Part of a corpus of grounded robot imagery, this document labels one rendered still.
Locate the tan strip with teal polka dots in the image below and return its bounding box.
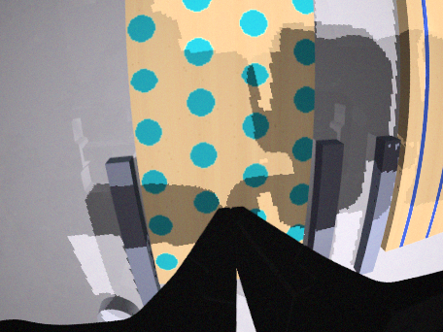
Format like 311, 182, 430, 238
124, 0, 315, 283

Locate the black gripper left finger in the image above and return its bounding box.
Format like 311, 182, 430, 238
0, 208, 237, 332

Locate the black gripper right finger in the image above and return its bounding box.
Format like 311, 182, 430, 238
230, 208, 443, 332

